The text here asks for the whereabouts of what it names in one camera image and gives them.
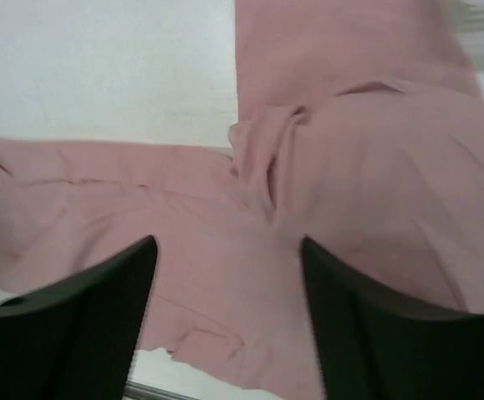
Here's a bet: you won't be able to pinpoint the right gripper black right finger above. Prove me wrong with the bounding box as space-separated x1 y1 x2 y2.
301 238 484 399

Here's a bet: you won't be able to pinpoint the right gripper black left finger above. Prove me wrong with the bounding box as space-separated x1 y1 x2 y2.
0 236 157 399

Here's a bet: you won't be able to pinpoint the pink trousers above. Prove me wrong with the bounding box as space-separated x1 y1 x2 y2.
0 0 484 399

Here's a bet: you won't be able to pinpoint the white perforated plastic basket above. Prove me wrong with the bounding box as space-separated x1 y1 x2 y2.
445 1 484 71

